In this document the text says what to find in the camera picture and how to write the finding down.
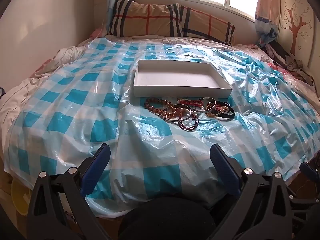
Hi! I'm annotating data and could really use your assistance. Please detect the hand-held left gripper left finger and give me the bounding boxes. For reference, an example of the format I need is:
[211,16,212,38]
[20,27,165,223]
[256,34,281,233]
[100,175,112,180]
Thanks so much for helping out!
[26,144,112,240]

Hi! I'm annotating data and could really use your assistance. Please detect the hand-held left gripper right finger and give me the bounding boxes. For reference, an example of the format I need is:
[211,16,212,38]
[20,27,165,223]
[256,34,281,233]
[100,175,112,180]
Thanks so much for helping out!
[209,144,304,240]

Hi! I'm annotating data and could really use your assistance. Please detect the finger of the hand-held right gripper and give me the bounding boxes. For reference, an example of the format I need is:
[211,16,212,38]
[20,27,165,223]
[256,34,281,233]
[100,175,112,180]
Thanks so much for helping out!
[300,162,320,183]
[287,191,320,220]

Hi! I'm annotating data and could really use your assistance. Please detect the gold chain bracelet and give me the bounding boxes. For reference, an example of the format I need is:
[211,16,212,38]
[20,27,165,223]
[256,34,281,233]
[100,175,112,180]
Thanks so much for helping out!
[205,107,229,117]

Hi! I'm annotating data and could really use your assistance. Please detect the black braided bracelet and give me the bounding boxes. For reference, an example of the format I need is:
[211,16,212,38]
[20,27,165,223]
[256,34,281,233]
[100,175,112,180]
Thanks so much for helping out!
[214,101,236,120]

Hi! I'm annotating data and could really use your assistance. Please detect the bracelets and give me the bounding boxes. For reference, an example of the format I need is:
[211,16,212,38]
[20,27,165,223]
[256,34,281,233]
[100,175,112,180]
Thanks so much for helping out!
[164,103,199,123]

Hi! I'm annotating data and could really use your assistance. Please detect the wide silver bangle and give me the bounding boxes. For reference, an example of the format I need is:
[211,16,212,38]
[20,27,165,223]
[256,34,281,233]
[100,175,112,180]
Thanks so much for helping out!
[192,97,217,113]

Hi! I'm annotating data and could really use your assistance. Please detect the red cord bracelet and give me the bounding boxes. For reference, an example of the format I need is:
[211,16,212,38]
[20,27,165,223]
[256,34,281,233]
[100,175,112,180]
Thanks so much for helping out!
[178,99,203,107]

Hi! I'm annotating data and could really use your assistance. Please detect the white cardboard box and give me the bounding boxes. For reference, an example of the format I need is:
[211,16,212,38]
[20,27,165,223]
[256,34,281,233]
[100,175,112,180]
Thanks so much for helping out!
[133,59,233,98]

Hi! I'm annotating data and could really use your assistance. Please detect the blue checkered plastic sheet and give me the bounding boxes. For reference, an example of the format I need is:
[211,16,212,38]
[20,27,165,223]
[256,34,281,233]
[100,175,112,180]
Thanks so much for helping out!
[5,37,320,218]

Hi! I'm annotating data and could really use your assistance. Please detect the pile of clothes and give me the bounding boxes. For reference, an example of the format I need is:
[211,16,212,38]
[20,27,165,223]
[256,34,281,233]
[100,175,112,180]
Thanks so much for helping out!
[260,40,316,85]

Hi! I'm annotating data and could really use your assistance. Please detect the plaid pillow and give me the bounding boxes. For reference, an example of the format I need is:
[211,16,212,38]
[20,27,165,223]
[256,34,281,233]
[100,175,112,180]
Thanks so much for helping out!
[167,4,237,46]
[109,0,185,37]

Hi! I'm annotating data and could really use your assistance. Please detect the cream board with tree print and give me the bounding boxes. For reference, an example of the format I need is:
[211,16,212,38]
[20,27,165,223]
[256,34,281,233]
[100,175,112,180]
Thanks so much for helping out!
[276,0,320,68]

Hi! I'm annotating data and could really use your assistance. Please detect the pink print curtain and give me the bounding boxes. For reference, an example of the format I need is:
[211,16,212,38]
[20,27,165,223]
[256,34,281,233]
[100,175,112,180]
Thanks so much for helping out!
[254,0,282,46]

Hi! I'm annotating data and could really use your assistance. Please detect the maroon elastic hair tie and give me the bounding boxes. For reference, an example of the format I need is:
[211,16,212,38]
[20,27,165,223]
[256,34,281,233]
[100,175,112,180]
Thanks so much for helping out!
[187,114,200,128]
[178,118,193,132]

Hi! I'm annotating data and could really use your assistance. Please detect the amber bead bracelet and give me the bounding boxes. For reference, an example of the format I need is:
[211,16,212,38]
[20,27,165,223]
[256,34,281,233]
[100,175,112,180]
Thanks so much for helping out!
[161,105,187,121]

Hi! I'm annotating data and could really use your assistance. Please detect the dark brown bead bracelet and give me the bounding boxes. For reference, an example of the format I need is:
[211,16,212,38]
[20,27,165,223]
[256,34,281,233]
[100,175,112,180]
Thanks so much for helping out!
[144,97,173,116]

